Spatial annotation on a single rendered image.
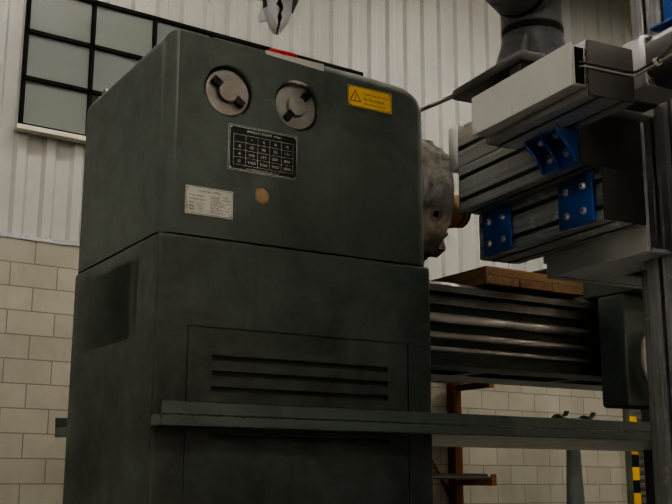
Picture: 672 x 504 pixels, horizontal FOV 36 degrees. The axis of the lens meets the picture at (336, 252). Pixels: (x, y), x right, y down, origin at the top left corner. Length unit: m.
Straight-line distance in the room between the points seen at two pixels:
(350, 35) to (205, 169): 9.54
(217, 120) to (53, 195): 7.36
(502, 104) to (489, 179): 0.25
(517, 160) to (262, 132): 0.49
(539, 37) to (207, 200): 0.68
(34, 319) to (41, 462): 1.17
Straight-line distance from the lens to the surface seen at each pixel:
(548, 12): 2.00
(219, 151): 1.96
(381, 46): 11.68
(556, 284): 2.50
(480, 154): 1.98
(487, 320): 2.36
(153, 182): 1.93
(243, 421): 1.85
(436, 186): 2.35
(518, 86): 1.70
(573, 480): 11.16
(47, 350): 9.01
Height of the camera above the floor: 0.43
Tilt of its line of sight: 12 degrees up
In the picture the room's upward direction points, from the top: straight up
